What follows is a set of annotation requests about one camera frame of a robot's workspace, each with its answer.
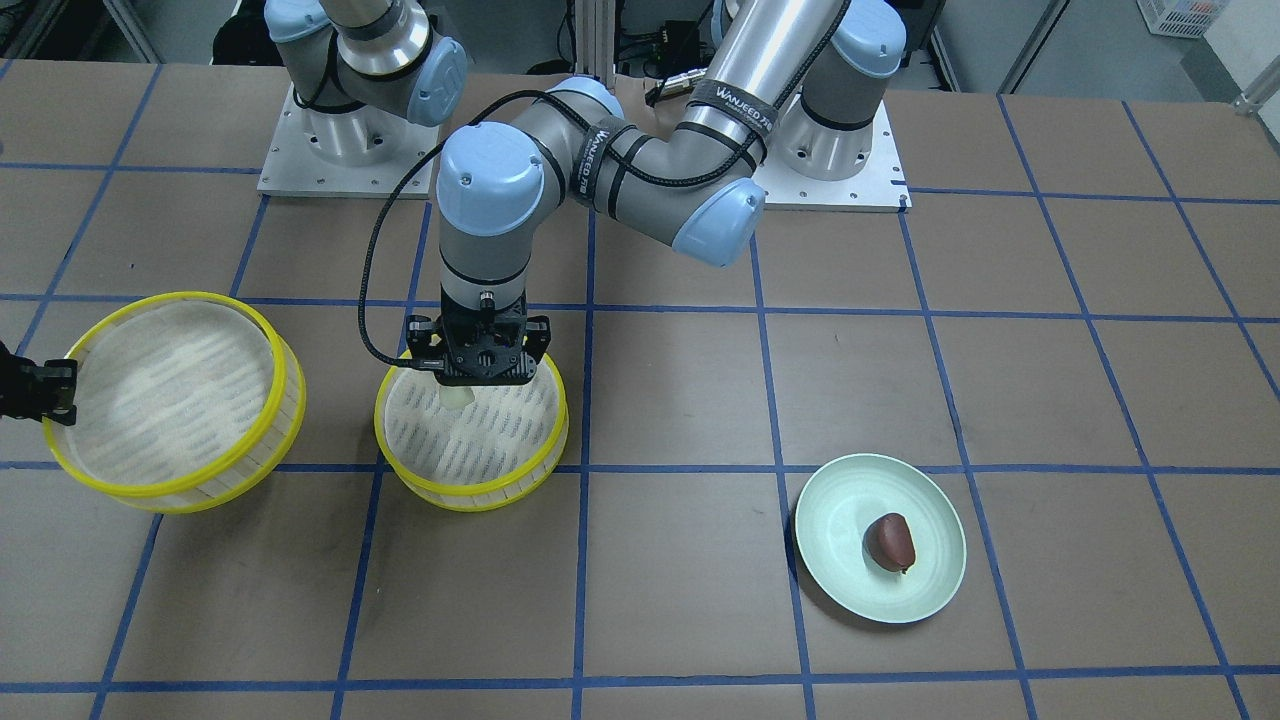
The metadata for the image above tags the brown steamed bun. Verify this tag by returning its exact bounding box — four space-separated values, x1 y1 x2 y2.
863 512 916 574

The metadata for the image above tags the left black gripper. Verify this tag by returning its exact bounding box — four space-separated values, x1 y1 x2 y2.
404 305 550 387

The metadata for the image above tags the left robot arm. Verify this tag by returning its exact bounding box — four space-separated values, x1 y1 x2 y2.
399 1 906 387

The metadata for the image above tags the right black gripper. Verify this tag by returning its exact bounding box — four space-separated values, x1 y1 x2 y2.
1 343 79 427

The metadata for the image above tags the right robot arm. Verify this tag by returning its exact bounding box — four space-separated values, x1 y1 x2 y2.
3 1 466 427

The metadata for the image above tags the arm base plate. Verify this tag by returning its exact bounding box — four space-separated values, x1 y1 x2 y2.
753 92 913 213
257 87 440 199

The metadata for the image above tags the yellow steamer basket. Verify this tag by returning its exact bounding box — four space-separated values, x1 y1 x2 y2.
374 356 570 512
44 291 308 514

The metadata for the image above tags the light green plate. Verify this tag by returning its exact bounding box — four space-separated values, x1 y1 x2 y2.
794 454 968 624

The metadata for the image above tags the brown paper table cover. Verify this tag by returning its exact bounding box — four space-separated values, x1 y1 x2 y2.
3 61 1279 719

